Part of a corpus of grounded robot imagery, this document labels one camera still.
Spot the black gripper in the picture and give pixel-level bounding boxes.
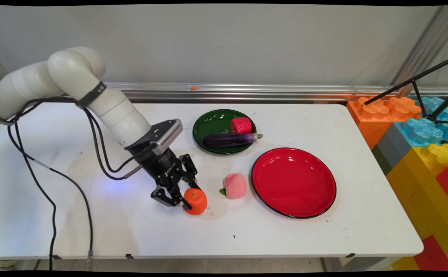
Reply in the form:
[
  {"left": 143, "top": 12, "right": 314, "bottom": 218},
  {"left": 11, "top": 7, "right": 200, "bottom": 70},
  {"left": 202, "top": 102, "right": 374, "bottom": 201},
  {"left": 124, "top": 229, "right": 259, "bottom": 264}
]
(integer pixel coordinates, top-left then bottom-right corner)
[{"left": 128, "top": 148, "right": 202, "bottom": 211}]

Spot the orange toy fruit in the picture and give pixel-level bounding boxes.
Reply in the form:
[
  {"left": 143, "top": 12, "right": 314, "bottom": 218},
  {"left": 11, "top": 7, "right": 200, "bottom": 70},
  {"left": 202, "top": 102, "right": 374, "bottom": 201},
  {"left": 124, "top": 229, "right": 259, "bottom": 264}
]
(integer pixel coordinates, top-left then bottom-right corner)
[{"left": 183, "top": 187, "right": 208, "bottom": 215}]

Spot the pink toy peach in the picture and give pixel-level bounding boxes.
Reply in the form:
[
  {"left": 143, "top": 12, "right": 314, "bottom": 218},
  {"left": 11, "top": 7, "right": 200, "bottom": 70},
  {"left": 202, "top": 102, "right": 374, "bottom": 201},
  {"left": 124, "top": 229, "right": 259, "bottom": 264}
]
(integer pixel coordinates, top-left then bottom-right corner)
[{"left": 219, "top": 173, "right": 247, "bottom": 200}]

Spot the purple toy eggplant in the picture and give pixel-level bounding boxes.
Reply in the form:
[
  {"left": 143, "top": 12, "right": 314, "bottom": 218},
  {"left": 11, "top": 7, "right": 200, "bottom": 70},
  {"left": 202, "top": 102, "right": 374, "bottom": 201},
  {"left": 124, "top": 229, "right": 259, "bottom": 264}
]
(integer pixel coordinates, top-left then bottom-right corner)
[{"left": 203, "top": 133, "right": 264, "bottom": 149}]

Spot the dark green plate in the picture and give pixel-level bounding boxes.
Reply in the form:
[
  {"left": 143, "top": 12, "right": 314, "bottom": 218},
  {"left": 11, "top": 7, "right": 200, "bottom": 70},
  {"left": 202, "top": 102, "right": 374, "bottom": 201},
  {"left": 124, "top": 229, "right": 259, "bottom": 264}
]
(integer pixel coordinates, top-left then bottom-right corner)
[{"left": 192, "top": 109, "right": 257, "bottom": 155}]

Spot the red toy apple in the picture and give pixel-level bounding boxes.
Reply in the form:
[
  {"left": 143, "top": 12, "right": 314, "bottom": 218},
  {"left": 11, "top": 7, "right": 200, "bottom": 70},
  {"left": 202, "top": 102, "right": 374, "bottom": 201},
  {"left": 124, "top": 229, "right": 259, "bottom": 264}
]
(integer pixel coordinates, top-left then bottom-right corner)
[{"left": 230, "top": 117, "right": 253, "bottom": 134}]

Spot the red plate black rim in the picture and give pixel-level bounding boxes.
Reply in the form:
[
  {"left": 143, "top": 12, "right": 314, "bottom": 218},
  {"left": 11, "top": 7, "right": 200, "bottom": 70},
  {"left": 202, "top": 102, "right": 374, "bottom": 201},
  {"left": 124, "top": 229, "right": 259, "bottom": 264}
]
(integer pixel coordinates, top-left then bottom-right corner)
[{"left": 251, "top": 147, "right": 337, "bottom": 219}]

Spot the orange giant building block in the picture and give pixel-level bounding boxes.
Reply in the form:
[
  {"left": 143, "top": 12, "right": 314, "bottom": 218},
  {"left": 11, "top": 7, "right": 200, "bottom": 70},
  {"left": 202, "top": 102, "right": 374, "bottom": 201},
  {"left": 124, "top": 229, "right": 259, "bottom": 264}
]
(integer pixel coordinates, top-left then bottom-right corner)
[{"left": 346, "top": 96, "right": 423, "bottom": 150}]

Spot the grey giant building block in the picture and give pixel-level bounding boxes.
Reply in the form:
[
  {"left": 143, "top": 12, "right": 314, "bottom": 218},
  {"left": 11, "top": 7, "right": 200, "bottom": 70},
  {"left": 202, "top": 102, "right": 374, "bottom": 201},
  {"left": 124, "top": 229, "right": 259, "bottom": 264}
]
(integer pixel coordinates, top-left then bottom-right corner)
[{"left": 371, "top": 123, "right": 413, "bottom": 176}]

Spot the yellow giant building block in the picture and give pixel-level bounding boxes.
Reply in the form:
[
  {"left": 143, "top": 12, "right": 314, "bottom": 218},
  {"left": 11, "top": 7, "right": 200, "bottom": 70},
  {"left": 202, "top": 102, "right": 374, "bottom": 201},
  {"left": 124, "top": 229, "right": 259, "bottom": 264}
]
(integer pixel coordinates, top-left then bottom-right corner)
[{"left": 385, "top": 144, "right": 448, "bottom": 271}]

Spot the blue giant building block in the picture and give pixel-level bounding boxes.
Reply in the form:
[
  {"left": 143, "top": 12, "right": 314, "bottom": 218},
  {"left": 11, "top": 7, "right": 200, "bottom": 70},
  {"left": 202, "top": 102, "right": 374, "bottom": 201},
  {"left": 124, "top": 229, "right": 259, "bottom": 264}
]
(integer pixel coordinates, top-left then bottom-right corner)
[{"left": 394, "top": 96, "right": 448, "bottom": 149}]

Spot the black tripod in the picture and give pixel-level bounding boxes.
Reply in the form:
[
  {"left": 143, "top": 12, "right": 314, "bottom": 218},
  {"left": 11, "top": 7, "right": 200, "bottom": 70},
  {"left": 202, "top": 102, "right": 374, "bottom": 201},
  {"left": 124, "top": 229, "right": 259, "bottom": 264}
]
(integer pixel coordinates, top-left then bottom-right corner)
[{"left": 364, "top": 54, "right": 448, "bottom": 125}]

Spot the black cable silver connector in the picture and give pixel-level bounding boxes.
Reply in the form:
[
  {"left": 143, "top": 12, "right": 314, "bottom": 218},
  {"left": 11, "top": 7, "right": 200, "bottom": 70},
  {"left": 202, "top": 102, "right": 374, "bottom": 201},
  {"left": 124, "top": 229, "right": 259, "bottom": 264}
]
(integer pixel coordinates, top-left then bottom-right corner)
[{"left": 7, "top": 96, "right": 94, "bottom": 272}]

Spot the thick black cable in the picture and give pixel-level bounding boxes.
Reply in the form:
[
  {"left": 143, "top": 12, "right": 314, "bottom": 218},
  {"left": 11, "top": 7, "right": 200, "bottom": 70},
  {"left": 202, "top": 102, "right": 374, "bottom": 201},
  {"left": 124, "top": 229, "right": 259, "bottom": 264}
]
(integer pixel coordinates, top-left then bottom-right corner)
[{"left": 0, "top": 96, "right": 147, "bottom": 271}]

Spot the aluminium rail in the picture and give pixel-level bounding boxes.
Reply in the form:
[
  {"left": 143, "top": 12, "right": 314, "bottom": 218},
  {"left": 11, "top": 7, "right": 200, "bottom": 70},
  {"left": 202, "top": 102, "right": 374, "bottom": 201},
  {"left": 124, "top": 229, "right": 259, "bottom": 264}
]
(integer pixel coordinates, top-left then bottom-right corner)
[{"left": 0, "top": 81, "right": 448, "bottom": 103}]

